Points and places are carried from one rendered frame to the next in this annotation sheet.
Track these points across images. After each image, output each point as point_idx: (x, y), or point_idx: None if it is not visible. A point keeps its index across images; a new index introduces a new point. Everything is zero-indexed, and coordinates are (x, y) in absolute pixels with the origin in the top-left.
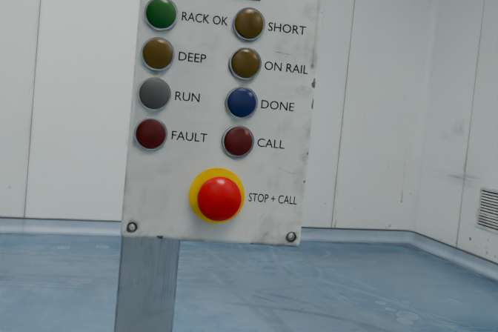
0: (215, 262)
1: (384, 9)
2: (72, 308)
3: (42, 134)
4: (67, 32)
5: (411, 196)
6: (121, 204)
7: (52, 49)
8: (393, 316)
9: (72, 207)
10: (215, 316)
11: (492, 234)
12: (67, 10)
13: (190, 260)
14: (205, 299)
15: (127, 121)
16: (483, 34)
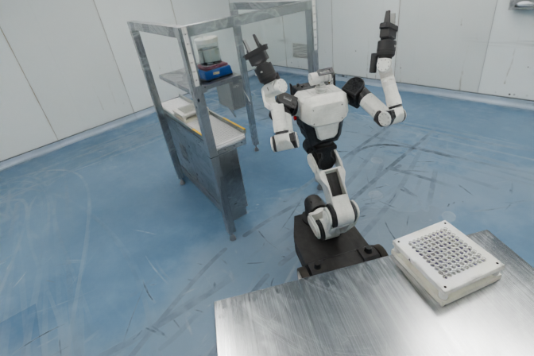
0: (218, 102)
1: None
2: None
3: (126, 77)
4: (117, 28)
5: None
6: (167, 93)
7: (114, 38)
8: None
9: (149, 101)
10: (241, 119)
11: (299, 59)
12: (112, 17)
13: (209, 105)
14: (232, 115)
15: (156, 59)
16: None
